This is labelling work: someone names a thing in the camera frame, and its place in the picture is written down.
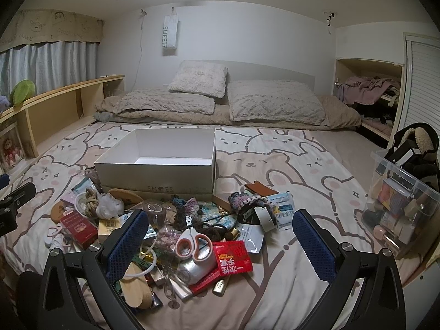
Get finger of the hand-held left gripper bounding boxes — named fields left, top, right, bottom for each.
left=0, top=182, right=37, bottom=214

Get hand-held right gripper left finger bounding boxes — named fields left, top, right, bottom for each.
left=36, top=208, right=150, bottom=330

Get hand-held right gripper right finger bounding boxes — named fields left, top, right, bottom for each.
left=292, top=208, right=407, bottom=330

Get red box with gold emblem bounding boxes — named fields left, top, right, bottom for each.
left=60, top=210, right=98, bottom=251

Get beige rope knot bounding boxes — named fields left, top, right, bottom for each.
left=82, top=187, right=100, bottom=218

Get white orange pet nail scissors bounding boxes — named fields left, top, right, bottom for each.
left=175, top=215, right=214, bottom=265

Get blue brown crochet piece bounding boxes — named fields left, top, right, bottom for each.
left=170, top=196, right=207, bottom=229

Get white shoe box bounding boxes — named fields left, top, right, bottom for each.
left=94, top=128, right=217, bottom=202

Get beige cardboard box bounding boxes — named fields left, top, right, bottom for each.
left=98, top=218, right=122, bottom=244

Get blue white packet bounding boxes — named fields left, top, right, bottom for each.
left=275, top=209, right=297, bottom=229
left=266, top=192, right=294, bottom=211

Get crumpled white plastic bag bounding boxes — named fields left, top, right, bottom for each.
left=97, top=192, right=125, bottom=219

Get bag of pink candy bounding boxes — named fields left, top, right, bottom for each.
left=153, top=226, right=183, bottom=252

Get framed doll picture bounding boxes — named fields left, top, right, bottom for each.
left=0, top=122, right=28, bottom=172

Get round cork lid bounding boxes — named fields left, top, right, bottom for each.
left=106, top=188, right=145, bottom=207
left=51, top=202, right=69, bottom=224

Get white tape roll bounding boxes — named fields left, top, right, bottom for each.
left=255, top=205, right=278, bottom=232

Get white printed sachet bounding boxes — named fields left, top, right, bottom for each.
left=237, top=223, right=265, bottom=253

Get small black box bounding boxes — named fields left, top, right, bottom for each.
left=237, top=204, right=262, bottom=226

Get silver plastic bag roll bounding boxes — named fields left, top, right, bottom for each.
left=177, top=258, right=214, bottom=284

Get brown wallet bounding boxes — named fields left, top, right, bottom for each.
left=245, top=180, right=281, bottom=196

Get person's black trouser leg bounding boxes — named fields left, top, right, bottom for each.
left=14, top=271, right=43, bottom=330

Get group of cosmetics bottles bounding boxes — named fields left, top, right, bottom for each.
left=364, top=175, right=430, bottom=251

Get red glove packet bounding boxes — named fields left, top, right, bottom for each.
left=212, top=241, right=253, bottom=276

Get long red box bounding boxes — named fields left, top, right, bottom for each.
left=189, top=269, right=222, bottom=294

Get wooden bedside shelf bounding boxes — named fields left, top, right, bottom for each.
left=0, top=74, right=126, bottom=176

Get teal patterned pouch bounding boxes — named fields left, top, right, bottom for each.
left=203, top=203, right=238, bottom=229

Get gold lighter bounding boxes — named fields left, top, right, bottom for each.
left=212, top=278, right=229, bottom=296

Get green plush toy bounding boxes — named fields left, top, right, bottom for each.
left=9, top=79, right=36, bottom=106

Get clear plastic storage bin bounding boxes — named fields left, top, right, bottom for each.
left=361, top=149, right=440, bottom=258

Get black fleece bag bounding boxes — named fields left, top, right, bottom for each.
left=383, top=125, right=440, bottom=193

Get folded beige duvet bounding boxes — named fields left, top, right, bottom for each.
left=93, top=94, right=363, bottom=131

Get grey curtain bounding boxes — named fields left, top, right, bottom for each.
left=0, top=39, right=101, bottom=100

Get large beige textured pillow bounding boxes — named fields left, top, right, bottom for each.
left=227, top=80, right=325, bottom=127

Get long beige textured pillow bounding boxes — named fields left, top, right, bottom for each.
left=113, top=89, right=216, bottom=116

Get pile of clothes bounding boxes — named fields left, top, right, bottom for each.
left=335, top=76, right=401, bottom=105

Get beige printed valance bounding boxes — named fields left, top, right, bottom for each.
left=0, top=9, right=105, bottom=54

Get square beige pillow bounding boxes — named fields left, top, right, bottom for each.
left=167, top=60, right=229, bottom=98

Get wooden wardrobe niche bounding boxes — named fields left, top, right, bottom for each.
left=333, top=57, right=404, bottom=142

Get white louvered door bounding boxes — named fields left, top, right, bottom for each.
left=399, top=32, right=440, bottom=138

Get white hanging paper bag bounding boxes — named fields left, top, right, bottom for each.
left=161, top=7, right=180, bottom=56

